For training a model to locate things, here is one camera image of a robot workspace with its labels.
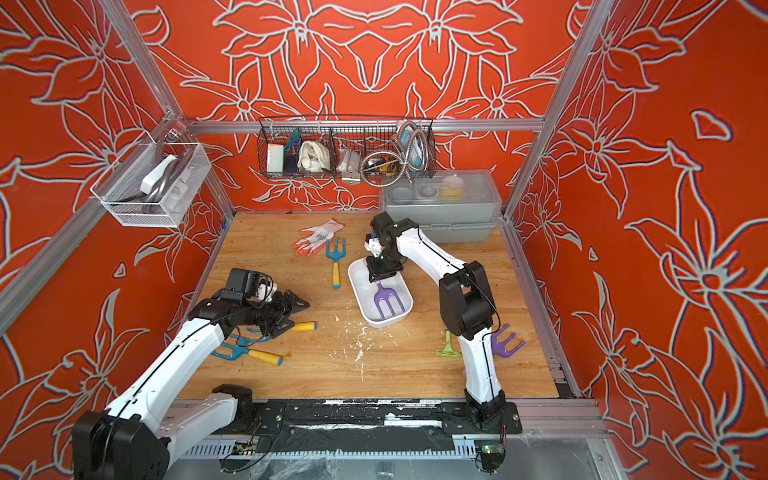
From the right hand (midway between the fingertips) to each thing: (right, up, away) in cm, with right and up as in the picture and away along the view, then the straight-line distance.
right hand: (367, 277), depth 90 cm
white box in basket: (-29, +37, +1) cm, 47 cm away
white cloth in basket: (-17, +37, 0) cm, 41 cm away
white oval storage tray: (-1, -6, +5) cm, 8 cm away
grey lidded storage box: (+27, +23, +9) cm, 36 cm away
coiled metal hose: (+5, +33, -2) cm, 33 cm away
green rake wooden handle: (+24, -20, -5) cm, 32 cm away
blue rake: (-12, +5, +17) cm, 22 cm away
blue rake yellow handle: (-37, -20, -8) cm, 42 cm away
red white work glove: (-21, +12, +21) cm, 32 cm away
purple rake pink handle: (+5, -5, -3) cm, 7 cm away
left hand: (-17, -8, -11) cm, 21 cm away
